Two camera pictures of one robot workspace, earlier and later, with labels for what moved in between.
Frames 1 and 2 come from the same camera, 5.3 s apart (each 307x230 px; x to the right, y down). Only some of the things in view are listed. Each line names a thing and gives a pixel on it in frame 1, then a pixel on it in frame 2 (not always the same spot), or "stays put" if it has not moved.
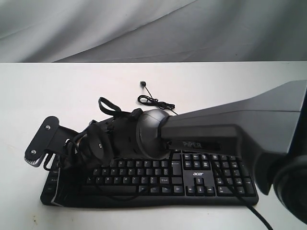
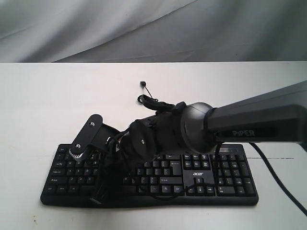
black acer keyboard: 186,178 stays put
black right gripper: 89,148 → 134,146
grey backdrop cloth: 149,31 stays put
